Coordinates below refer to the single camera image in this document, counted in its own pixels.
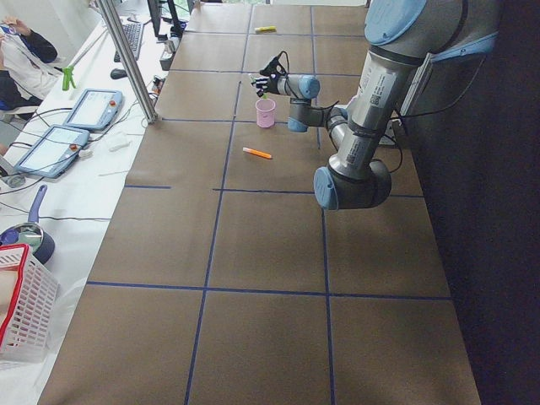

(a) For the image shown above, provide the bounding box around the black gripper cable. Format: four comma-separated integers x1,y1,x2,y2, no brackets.
259,50,292,79

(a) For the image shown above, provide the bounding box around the black computer mouse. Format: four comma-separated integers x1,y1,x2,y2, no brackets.
110,68,127,80

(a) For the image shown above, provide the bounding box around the black monitor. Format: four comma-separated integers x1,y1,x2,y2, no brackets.
147,0,186,42

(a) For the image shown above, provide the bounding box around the black keyboard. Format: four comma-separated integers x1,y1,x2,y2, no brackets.
122,22,144,61

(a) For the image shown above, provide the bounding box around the upper blue teach pendant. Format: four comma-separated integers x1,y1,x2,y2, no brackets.
63,89,123,131

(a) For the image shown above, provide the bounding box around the green highlighter pen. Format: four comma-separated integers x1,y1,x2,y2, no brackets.
250,75,268,99

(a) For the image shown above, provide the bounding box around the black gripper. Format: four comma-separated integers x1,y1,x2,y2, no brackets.
251,74,280,99

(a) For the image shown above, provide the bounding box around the aluminium frame post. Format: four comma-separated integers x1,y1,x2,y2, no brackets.
97,0,158,124

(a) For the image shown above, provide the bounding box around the blue saucepan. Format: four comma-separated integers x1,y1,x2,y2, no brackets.
1,185,56,264

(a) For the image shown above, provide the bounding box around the pink mesh pen holder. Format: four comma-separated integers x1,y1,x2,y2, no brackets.
255,98,276,128

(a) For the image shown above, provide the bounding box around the seated person in white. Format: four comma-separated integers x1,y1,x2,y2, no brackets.
1,16,62,111

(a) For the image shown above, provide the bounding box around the white plastic basket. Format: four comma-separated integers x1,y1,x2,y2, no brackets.
1,244,59,369

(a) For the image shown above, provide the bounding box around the yellow highlighter pen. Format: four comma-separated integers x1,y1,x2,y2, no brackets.
254,25,277,34

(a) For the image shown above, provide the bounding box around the lower blue teach pendant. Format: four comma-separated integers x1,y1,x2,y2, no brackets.
14,125,89,179

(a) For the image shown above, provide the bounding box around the orange highlighter pen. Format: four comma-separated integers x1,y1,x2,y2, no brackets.
242,147,273,159

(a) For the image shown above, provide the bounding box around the green plastic clamp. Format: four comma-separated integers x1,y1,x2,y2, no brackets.
62,66,76,91

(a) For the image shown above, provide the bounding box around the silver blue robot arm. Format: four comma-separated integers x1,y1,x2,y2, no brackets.
251,1,503,210

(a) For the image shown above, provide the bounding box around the blue teach pendant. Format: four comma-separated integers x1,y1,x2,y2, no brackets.
63,89,123,131
14,125,89,179

